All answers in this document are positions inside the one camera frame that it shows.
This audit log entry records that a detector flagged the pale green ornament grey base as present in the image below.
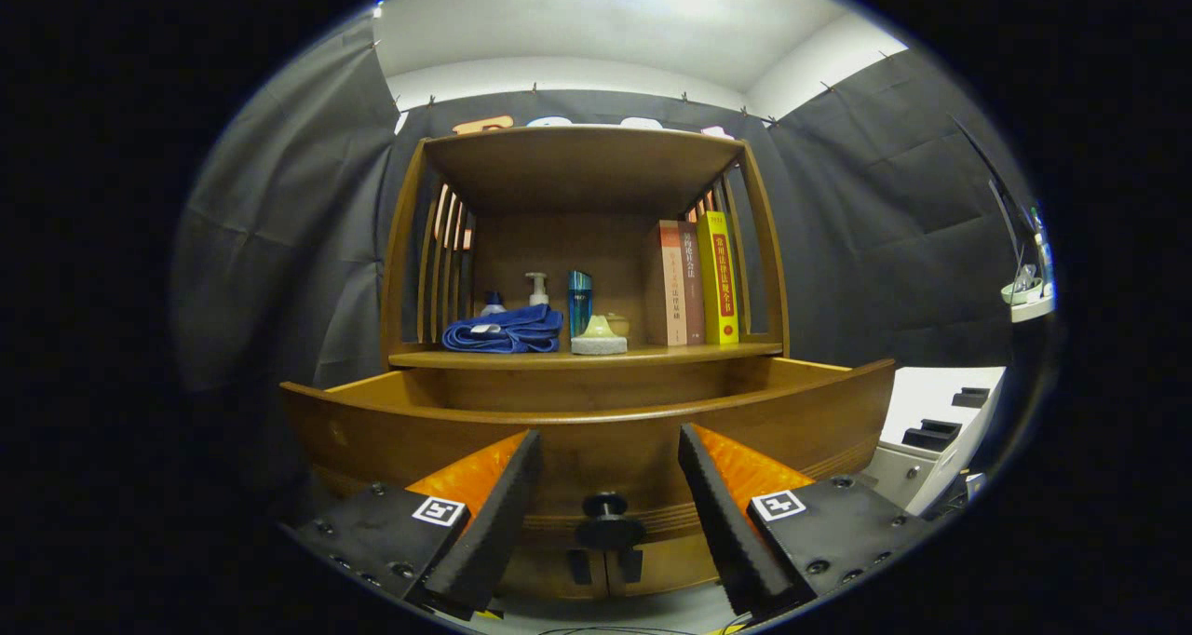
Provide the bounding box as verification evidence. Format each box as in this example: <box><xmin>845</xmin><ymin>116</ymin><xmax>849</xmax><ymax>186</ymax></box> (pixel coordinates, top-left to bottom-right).
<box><xmin>570</xmin><ymin>315</ymin><xmax>629</xmax><ymax>356</ymax></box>

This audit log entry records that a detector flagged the blue glass bottle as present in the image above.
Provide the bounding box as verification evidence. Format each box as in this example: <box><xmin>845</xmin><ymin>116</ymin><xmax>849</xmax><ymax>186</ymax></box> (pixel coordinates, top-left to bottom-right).
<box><xmin>568</xmin><ymin>270</ymin><xmax>593</xmax><ymax>338</ymax></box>

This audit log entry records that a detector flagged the brown book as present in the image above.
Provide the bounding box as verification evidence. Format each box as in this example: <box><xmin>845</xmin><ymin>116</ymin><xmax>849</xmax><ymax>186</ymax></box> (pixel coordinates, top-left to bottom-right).
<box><xmin>680</xmin><ymin>223</ymin><xmax>707</xmax><ymax>345</ymax></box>

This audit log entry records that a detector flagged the yellow book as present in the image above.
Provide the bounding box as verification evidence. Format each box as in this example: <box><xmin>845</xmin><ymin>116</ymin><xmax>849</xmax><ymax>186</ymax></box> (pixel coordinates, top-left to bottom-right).
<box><xmin>697</xmin><ymin>210</ymin><xmax>740</xmax><ymax>345</ymax></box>

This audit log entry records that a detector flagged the wooden cabinet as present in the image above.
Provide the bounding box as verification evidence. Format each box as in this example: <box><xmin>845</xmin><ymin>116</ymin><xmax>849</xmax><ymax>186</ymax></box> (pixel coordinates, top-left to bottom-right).
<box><xmin>379</xmin><ymin>125</ymin><xmax>791</xmax><ymax>601</ymax></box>

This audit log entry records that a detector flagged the beige book with orange band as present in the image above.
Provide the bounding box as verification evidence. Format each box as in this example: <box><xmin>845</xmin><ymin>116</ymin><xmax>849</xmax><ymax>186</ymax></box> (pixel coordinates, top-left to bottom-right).
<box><xmin>644</xmin><ymin>221</ymin><xmax>688</xmax><ymax>347</ymax></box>

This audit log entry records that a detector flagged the blue folded towel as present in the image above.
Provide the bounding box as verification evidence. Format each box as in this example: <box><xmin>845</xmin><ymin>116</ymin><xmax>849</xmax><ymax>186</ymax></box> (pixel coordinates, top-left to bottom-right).
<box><xmin>441</xmin><ymin>304</ymin><xmax>565</xmax><ymax>354</ymax></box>

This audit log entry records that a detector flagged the wooden drawer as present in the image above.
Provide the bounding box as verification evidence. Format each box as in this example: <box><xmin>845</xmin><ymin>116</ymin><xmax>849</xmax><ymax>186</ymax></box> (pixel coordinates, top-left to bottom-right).
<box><xmin>279</xmin><ymin>356</ymin><xmax>897</xmax><ymax>547</ymax></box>

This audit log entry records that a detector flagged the black round drawer knob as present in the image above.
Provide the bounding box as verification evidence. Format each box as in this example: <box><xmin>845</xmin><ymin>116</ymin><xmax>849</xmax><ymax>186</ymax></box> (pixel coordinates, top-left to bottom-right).
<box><xmin>575</xmin><ymin>493</ymin><xmax>646</xmax><ymax>552</ymax></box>

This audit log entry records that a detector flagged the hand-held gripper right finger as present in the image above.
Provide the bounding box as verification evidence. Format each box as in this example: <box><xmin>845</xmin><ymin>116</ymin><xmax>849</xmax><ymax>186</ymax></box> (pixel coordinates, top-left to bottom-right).
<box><xmin>677</xmin><ymin>424</ymin><xmax>941</xmax><ymax>617</ymax></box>

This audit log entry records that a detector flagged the white desk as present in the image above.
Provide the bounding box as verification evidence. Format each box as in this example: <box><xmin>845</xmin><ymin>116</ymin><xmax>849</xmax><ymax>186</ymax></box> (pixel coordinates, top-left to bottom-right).
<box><xmin>857</xmin><ymin>367</ymin><xmax>1009</xmax><ymax>517</ymax></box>

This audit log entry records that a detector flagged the wooden cabinet door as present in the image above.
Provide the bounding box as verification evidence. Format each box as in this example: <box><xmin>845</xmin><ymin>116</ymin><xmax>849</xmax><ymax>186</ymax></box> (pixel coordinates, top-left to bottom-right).
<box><xmin>494</xmin><ymin>547</ymin><xmax>606</xmax><ymax>601</ymax></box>
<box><xmin>605</xmin><ymin>533</ymin><xmax>723</xmax><ymax>597</ymax></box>

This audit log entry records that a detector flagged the wooden countertop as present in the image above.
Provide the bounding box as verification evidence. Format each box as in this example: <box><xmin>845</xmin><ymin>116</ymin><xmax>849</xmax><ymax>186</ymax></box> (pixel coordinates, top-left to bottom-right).
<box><xmin>388</xmin><ymin>342</ymin><xmax>785</xmax><ymax>371</ymax></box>

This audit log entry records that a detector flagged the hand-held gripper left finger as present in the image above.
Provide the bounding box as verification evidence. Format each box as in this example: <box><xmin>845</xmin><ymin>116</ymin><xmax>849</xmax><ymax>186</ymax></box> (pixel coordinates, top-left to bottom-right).
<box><xmin>284</xmin><ymin>430</ymin><xmax>543</xmax><ymax>620</ymax></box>

